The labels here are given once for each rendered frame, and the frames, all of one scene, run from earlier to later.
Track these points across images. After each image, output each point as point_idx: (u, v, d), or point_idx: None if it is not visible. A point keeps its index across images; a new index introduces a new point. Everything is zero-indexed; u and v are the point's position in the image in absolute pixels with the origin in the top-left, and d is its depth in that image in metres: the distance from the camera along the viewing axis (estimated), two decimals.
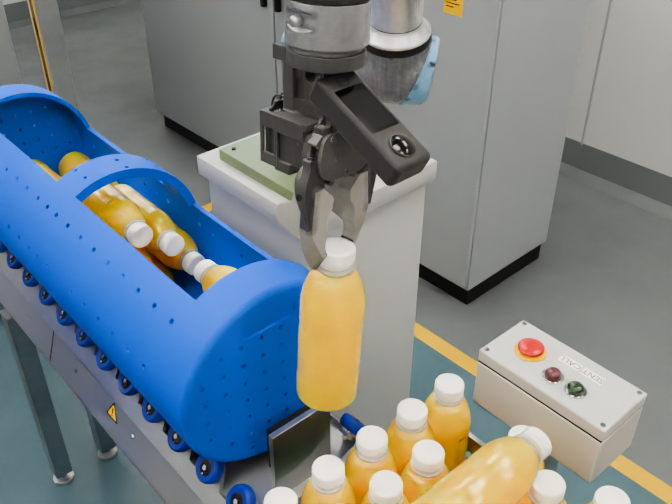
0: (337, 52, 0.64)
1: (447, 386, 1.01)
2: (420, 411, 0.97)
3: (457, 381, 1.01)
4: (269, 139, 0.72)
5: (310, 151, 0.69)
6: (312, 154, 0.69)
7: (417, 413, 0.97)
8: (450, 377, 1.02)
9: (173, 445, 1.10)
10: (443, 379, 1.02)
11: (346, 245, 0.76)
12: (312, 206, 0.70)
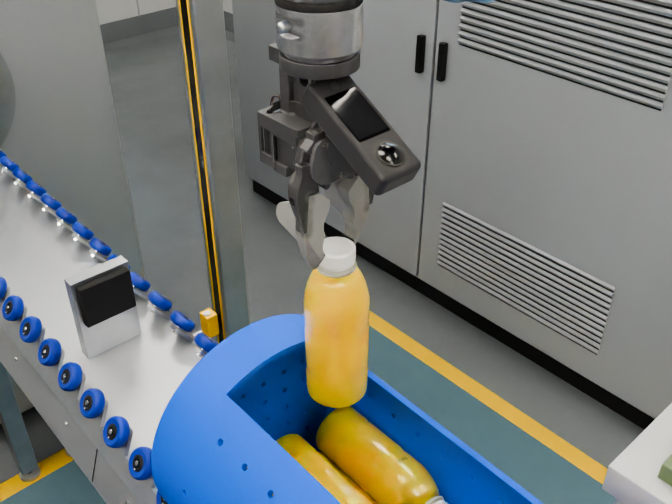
0: (325, 59, 0.63)
1: None
2: None
3: None
4: (267, 140, 0.72)
5: (303, 156, 0.68)
6: (305, 158, 0.69)
7: None
8: None
9: None
10: None
11: (346, 245, 0.76)
12: (306, 210, 0.70)
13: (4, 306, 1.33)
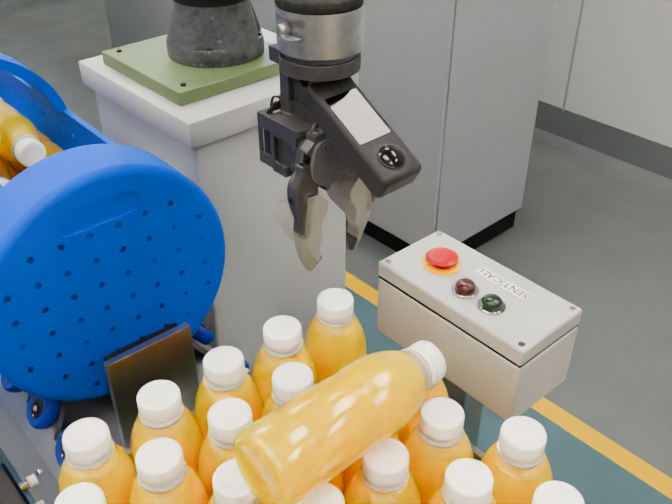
0: (326, 60, 0.63)
1: (331, 302, 0.80)
2: (291, 330, 0.76)
3: (345, 296, 0.81)
4: (267, 140, 0.72)
5: (303, 157, 0.68)
6: (306, 160, 0.68)
7: (287, 332, 0.76)
8: (337, 292, 0.81)
9: (6, 384, 0.89)
10: (328, 294, 0.81)
11: None
12: (305, 210, 0.70)
13: None
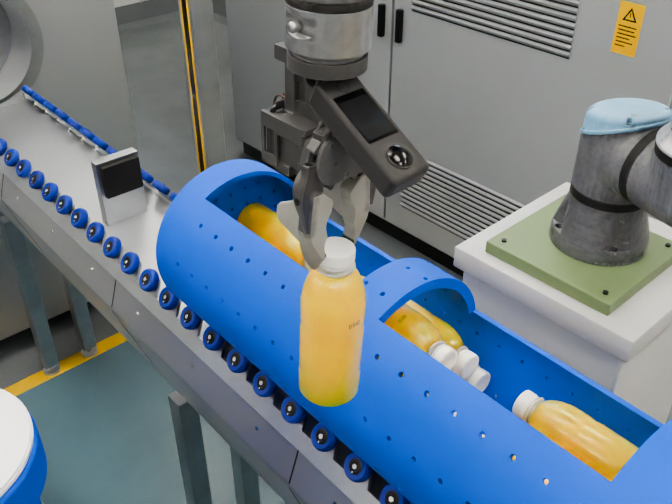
0: (336, 59, 0.63)
1: (332, 250, 0.75)
2: None
3: (346, 245, 0.76)
4: (270, 139, 0.72)
5: (309, 156, 0.68)
6: (311, 159, 0.68)
7: None
8: (338, 241, 0.77)
9: None
10: (328, 243, 0.76)
11: None
12: (310, 210, 0.70)
13: (43, 190, 1.76)
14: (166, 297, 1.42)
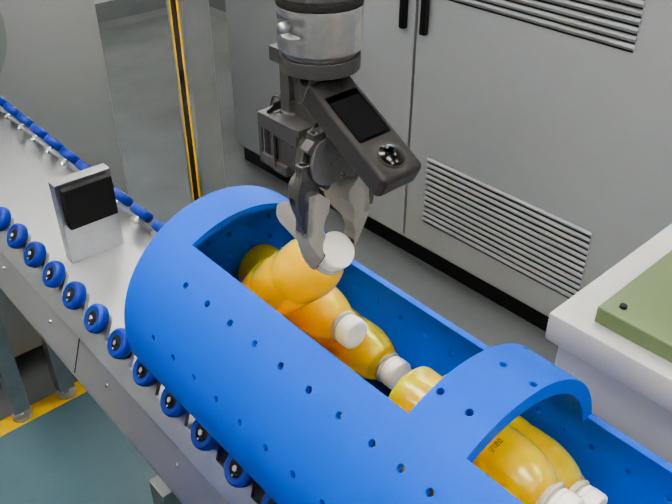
0: (326, 59, 0.63)
1: (333, 254, 0.75)
2: None
3: (347, 249, 0.76)
4: (267, 140, 0.72)
5: (303, 156, 0.68)
6: (306, 159, 0.69)
7: None
8: (341, 240, 0.76)
9: None
10: (332, 240, 0.76)
11: (361, 334, 0.91)
12: (306, 210, 0.70)
13: None
14: (142, 370, 1.05)
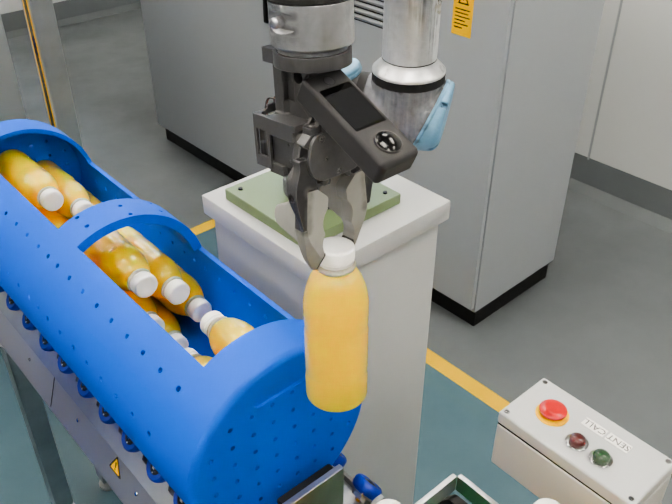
0: (319, 51, 0.64)
1: (50, 204, 1.36)
2: (345, 248, 0.76)
3: (59, 201, 1.37)
4: (263, 142, 0.73)
5: (300, 151, 0.69)
6: (303, 154, 0.69)
7: (341, 249, 0.75)
8: (57, 196, 1.36)
9: None
10: (51, 196, 1.36)
11: None
12: (305, 206, 0.70)
13: None
14: None
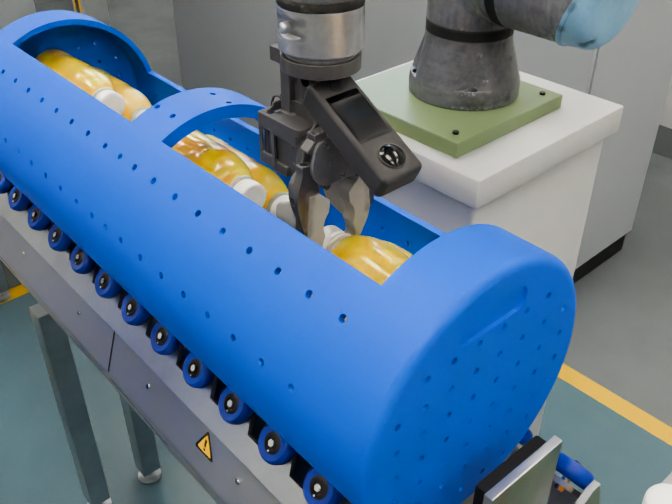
0: (327, 59, 0.63)
1: None
2: (327, 232, 0.77)
3: (119, 107, 1.06)
4: (268, 140, 0.72)
5: (304, 156, 0.68)
6: (306, 159, 0.69)
7: (324, 234, 0.76)
8: (117, 100, 1.06)
9: (313, 501, 0.75)
10: (110, 99, 1.05)
11: None
12: (306, 210, 0.70)
13: None
14: None
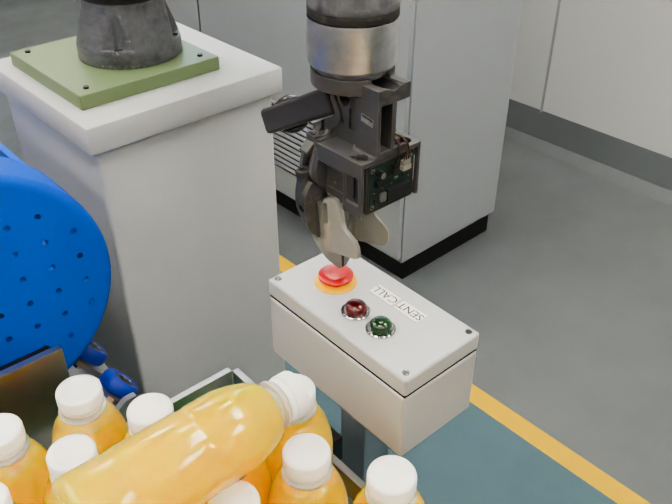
0: None
1: None
2: None
3: None
4: (408, 167, 0.68)
5: None
6: None
7: None
8: None
9: None
10: None
11: None
12: None
13: None
14: None
